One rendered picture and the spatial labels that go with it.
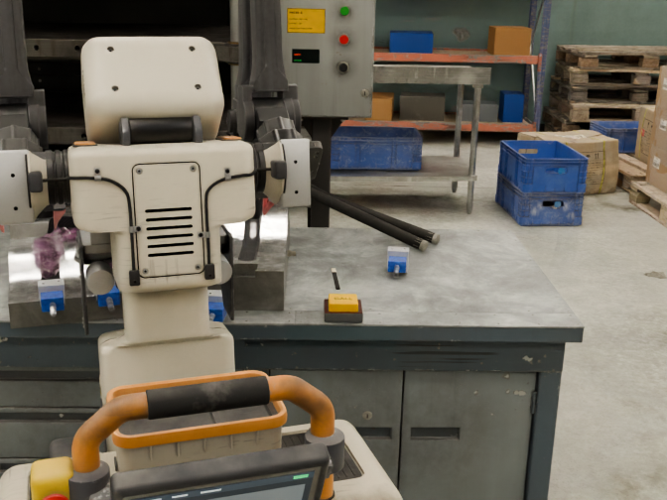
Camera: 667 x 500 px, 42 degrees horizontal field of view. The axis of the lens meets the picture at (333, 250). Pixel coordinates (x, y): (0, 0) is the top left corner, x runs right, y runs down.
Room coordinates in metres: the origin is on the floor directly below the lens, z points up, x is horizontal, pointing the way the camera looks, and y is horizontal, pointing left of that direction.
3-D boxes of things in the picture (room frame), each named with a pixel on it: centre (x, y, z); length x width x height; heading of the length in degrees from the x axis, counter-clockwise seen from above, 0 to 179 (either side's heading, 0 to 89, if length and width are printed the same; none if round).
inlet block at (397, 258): (1.95, -0.15, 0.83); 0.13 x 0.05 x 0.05; 174
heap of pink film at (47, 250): (1.87, 0.59, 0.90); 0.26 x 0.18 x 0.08; 19
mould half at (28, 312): (1.87, 0.60, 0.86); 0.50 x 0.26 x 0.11; 19
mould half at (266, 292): (1.96, 0.24, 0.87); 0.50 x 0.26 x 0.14; 2
